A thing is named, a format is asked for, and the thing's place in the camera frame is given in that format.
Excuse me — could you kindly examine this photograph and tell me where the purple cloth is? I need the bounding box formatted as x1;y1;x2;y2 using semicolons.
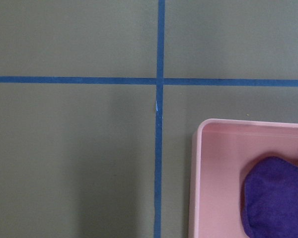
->
241;156;298;238

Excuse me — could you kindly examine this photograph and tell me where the pink plastic bin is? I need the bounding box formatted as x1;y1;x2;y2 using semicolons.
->
188;119;298;238

